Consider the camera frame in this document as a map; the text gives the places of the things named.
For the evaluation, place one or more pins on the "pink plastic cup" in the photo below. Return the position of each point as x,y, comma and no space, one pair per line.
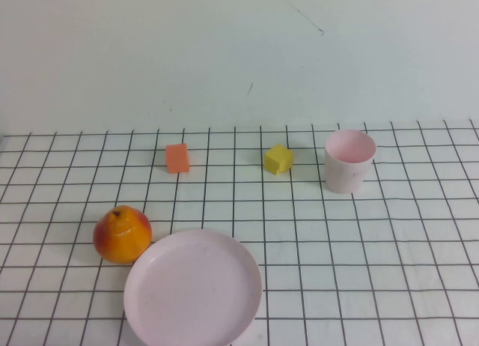
344,175

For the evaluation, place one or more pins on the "orange foam block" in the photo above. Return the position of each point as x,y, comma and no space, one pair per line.
177,158

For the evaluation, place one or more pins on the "pink round plate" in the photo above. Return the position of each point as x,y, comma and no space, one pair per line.
192,290

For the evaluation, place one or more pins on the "white black grid tablecloth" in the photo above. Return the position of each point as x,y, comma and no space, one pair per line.
374,256

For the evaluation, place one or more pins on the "orange red toy pear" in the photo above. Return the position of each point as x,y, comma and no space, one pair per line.
121,241

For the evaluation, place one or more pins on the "yellow foam block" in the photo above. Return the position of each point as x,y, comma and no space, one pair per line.
277,160

